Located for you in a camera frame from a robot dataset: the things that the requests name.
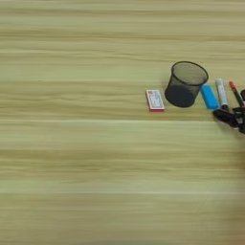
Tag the grey marker black cap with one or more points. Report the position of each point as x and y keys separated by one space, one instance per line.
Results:
x=221 y=92

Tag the black pen red cap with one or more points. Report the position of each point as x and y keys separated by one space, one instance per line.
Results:
x=235 y=92

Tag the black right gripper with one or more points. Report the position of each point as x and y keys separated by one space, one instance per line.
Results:
x=240 y=119

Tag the blue eraser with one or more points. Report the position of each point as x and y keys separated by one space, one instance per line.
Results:
x=209 y=97

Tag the red and white card box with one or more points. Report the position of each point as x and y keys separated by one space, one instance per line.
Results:
x=155 y=100

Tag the black mesh pen cup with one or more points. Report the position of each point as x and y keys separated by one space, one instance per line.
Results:
x=188 y=78

